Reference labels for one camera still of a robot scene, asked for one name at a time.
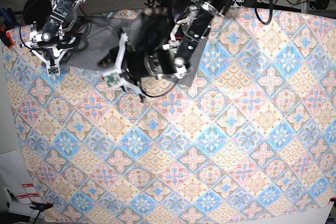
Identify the red table clamp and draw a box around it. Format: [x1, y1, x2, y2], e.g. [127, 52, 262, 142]
[0, 26, 14, 49]

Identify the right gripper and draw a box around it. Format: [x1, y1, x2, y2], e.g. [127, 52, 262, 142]
[31, 39, 81, 63]

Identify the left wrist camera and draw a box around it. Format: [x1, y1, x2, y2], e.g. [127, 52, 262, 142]
[102, 71, 122, 89]

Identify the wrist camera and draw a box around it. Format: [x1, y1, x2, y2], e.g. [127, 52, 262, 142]
[102, 71, 122, 89]
[48, 66, 60, 76]

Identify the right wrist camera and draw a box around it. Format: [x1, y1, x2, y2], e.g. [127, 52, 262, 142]
[48, 66, 60, 76]

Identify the black round stool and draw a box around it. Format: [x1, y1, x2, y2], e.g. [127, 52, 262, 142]
[23, 0, 52, 26]

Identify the white box with labels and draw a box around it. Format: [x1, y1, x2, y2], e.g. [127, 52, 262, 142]
[1, 150, 43, 218]

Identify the patterned tablecloth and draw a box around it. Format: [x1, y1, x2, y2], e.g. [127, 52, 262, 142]
[1, 8, 335, 223]

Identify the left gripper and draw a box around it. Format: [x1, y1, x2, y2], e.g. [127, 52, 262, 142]
[97, 47, 160, 82]

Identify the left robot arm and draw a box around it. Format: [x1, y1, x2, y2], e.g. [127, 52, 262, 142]
[99, 0, 233, 87]

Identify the grey T-shirt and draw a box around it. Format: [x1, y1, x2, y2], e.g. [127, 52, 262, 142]
[62, 11, 211, 88]

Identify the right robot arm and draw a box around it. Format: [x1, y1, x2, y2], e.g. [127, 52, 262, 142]
[18, 0, 86, 67]

